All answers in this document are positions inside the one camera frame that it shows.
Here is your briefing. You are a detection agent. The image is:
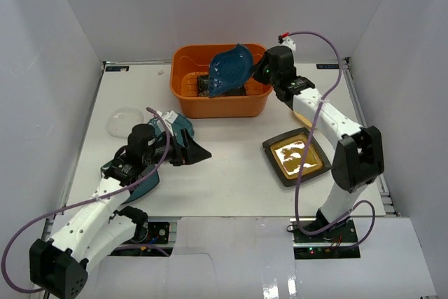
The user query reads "blue leaf-shaped dish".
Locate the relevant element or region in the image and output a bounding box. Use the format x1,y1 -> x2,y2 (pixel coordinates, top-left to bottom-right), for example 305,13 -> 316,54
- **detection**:
208,44 -> 253,97

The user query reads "black floral square plate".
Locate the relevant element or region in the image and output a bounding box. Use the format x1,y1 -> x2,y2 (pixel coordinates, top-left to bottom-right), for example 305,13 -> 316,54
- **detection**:
197,74 -> 246,97

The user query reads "black amber square plate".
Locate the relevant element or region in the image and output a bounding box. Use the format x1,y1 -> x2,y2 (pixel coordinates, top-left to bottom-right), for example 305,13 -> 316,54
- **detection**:
262,127 -> 331,187

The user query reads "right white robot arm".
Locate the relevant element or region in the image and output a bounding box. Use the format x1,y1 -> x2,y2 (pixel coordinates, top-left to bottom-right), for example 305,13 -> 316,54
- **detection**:
253,46 -> 384,242

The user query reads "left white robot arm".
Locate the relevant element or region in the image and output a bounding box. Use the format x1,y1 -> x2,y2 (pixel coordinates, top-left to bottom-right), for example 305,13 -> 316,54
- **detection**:
29,124 -> 211,298

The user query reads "orange plastic bin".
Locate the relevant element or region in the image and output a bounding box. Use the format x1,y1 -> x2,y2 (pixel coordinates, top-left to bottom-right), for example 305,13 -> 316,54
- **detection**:
170,44 -> 273,118

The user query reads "teal scalloped round plate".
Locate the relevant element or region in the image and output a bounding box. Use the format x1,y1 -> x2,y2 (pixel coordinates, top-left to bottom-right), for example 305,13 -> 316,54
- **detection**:
148,113 -> 195,146

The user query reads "teal square plate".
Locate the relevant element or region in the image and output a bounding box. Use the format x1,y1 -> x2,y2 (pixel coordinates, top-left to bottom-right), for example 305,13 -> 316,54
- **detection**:
100,161 -> 160,204

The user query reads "right blue corner label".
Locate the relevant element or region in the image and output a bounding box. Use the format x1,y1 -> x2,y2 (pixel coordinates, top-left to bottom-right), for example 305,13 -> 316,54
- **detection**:
316,64 -> 340,70

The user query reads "blue corner label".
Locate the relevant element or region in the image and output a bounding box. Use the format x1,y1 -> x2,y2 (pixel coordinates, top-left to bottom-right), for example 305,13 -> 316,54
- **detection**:
104,66 -> 130,72
316,64 -> 340,70

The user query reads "small yellow square dish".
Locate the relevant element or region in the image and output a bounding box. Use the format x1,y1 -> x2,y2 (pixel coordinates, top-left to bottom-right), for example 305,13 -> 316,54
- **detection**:
293,112 -> 312,130

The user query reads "left blue corner label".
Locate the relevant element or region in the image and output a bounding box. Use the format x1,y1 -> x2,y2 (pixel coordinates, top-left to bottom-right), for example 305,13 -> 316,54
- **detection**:
104,66 -> 130,72

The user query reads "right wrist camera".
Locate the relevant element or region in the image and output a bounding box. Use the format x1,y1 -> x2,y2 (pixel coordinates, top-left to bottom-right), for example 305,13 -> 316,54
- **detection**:
278,32 -> 296,52

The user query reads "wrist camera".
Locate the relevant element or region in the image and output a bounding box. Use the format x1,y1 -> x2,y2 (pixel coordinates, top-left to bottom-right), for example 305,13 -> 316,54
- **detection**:
157,110 -> 179,135
278,32 -> 296,52

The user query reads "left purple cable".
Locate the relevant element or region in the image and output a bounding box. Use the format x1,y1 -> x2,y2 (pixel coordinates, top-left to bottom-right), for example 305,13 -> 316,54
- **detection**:
1,106 -> 172,295

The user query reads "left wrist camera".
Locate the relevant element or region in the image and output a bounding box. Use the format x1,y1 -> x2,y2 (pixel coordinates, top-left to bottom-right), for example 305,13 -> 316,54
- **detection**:
157,110 -> 179,135

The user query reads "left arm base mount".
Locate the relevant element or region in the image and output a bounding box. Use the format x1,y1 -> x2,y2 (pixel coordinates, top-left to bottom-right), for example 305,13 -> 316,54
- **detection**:
111,222 -> 174,257

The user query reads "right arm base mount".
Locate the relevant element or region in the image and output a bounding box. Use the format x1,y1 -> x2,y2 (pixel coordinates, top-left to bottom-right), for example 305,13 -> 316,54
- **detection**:
286,219 -> 361,260

